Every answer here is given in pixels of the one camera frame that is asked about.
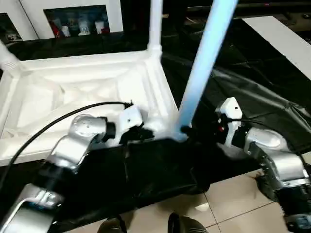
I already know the black work mat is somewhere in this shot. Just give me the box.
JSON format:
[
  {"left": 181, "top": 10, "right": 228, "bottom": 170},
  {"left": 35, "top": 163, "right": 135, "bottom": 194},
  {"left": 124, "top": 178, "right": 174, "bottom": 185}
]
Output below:
[{"left": 0, "top": 14, "right": 311, "bottom": 226}]

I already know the white plastic table top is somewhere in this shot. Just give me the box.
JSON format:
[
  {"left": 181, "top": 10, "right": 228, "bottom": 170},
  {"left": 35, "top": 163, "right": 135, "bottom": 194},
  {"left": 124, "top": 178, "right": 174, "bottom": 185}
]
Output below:
[{"left": 0, "top": 50, "right": 189, "bottom": 167}]

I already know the black left camera cable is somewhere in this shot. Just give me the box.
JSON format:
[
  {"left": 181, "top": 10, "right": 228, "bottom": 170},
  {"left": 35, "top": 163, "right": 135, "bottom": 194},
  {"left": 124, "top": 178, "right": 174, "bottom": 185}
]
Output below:
[{"left": 0, "top": 100, "right": 134, "bottom": 185}]

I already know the red bottle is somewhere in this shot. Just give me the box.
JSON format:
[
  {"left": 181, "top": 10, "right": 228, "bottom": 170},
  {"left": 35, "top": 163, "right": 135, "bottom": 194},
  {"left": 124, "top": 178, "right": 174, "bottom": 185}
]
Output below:
[{"left": 52, "top": 20, "right": 61, "bottom": 38}]

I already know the white glass door cabinet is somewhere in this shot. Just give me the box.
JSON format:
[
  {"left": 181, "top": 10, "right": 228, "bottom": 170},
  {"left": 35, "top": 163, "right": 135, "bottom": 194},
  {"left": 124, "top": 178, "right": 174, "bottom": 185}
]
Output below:
[{"left": 0, "top": 0, "right": 123, "bottom": 41}]

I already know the white blue patterned container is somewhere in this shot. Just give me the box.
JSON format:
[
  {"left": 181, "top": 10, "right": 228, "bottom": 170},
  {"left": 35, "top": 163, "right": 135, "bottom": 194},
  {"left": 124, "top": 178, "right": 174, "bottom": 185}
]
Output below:
[{"left": 78, "top": 17, "right": 90, "bottom": 36}]

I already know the dark robot foot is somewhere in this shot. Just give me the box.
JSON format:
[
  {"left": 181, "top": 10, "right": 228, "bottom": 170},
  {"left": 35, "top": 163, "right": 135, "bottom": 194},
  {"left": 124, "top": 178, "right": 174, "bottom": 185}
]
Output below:
[
  {"left": 99, "top": 217, "right": 127, "bottom": 233},
  {"left": 168, "top": 212, "right": 207, "bottom": 233}
]

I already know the dark left robot foot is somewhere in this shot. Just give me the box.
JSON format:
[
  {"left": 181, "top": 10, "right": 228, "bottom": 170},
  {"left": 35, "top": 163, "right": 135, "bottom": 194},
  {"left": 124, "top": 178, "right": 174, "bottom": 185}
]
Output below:
[{"left": 99, "top": 217, "right": 127, "bottom": 233}]

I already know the black right camera cable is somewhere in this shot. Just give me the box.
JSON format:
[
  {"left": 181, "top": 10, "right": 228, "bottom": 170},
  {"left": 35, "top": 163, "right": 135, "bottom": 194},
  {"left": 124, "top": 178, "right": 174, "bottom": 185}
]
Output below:
[{"left": 223, "top": 117, "right": 307, "bottom": 157}]

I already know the dark metal bar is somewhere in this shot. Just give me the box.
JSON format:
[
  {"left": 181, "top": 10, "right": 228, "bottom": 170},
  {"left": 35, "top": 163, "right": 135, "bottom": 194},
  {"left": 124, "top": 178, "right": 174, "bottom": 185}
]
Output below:
[{"left": 187, "top": 3, "right": 311, "bottom": 12}]

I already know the black camera cable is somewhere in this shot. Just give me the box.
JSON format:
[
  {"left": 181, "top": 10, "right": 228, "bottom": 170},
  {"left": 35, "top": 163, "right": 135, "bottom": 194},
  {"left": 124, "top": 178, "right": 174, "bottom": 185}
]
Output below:
[
  {"left": 0, "top": 100, "right": 134, "bottom": 185},
  {"left": 223, "top": 117, "right": 307, "bottom": 157}
]

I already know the white flat board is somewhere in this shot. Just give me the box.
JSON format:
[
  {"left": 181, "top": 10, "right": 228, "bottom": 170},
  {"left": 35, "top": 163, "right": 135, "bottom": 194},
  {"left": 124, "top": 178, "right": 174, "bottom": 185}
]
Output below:
[{"left": 242, "top": 16, "right": 311, "bottom": 81}]

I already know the dark right robot foot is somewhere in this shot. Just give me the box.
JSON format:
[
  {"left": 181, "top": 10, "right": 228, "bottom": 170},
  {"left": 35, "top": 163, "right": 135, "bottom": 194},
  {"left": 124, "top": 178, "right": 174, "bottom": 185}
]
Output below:
[{"left": 168, "top": 212, "right": 207, "bottom": 233}]

